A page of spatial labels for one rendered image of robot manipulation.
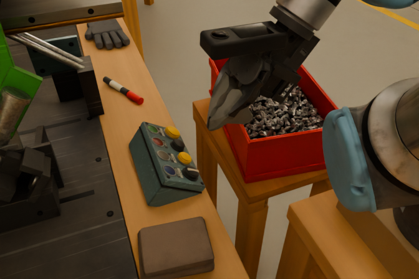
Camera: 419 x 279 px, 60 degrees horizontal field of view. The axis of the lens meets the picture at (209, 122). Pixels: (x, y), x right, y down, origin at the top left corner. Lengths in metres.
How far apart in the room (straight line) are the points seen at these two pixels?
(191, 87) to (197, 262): 1.97
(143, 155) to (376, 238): 0.39
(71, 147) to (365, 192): 0.52
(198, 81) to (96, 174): 1.87
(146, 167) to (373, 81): 2.25
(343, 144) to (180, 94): 2.01
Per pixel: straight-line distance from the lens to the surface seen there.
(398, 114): 0.36
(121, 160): 0.67
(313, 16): 0.52
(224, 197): 1.74
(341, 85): 2.58
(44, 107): 0.84
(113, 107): 0.80
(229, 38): 0.48
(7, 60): 0.56
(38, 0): 0.72
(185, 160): 0.60
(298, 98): 0.84
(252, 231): 0.85
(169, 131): 0.65
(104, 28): 1.07
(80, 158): 0.70
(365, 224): 0.63
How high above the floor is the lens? 1.37
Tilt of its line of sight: 40 degrees down
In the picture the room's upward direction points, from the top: straight up
